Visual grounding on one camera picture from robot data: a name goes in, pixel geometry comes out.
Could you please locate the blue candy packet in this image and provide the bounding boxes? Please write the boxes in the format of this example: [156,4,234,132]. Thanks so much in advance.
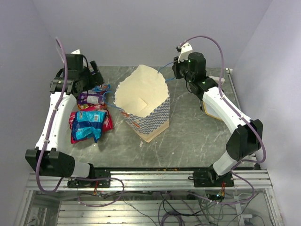
[92,84,111,92]

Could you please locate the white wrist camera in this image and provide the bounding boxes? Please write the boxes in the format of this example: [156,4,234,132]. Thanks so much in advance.
[72,49,81,55]
[176,42,193,63]

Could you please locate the small whiteboard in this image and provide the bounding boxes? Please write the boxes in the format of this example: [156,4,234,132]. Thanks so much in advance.
[202,99,222,121]

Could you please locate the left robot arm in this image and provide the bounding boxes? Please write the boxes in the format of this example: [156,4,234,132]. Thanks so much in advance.
[25,50,104,187]

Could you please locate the pink chips bag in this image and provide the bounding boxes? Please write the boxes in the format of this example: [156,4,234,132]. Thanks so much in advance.
[69,105,113,144]

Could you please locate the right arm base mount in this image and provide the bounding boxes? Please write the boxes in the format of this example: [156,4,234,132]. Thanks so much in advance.
[188,168,234,187]

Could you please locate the orange candy bag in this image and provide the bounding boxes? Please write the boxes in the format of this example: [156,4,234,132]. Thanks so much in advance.
[77,104,94,111]

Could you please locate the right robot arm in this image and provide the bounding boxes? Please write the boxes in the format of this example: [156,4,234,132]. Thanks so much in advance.
[172,52,263,186]

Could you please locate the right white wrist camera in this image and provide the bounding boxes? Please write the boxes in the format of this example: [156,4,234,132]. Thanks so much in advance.
[176,42,193,63]

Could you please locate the tangled floor cables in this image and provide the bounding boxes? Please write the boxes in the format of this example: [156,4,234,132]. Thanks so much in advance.
[75,183,259,226]

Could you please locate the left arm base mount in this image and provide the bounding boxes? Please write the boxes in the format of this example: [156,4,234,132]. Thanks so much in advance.
[67,169,111,188]

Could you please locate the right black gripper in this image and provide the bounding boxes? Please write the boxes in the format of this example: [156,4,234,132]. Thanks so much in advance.
[172,54,194,83]

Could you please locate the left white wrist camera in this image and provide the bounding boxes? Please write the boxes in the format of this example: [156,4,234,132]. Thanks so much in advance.
[72,49,81,55]

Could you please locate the blue snack bag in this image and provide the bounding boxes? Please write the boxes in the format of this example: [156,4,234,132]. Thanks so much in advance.
[71,111,106,143]

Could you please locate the checkered paper bag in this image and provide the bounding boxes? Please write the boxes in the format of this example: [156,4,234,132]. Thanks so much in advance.
[112,65,171,143]

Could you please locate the aluminium frame rail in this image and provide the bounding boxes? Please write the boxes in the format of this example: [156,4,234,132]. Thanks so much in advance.
[25,170,273,192]

